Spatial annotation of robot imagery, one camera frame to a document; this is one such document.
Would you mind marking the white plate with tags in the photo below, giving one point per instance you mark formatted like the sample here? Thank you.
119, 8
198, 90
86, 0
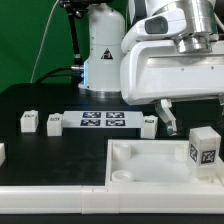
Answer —
102, 119

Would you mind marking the white front fence bar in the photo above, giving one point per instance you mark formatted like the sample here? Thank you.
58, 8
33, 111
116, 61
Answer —
89, 200

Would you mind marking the black camera stand pole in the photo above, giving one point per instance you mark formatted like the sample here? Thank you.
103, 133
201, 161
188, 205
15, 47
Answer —
75, 9

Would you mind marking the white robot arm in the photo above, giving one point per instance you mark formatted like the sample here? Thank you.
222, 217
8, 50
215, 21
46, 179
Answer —
107, 30

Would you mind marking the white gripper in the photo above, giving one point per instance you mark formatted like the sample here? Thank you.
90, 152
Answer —
154, 70

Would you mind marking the white left fence piece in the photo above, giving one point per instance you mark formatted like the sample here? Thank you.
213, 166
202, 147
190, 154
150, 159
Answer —
2, 153

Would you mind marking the white square table top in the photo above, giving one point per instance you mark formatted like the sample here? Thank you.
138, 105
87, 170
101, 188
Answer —
161, 162

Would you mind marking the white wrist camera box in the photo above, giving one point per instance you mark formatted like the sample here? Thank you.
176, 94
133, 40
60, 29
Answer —
165, 25

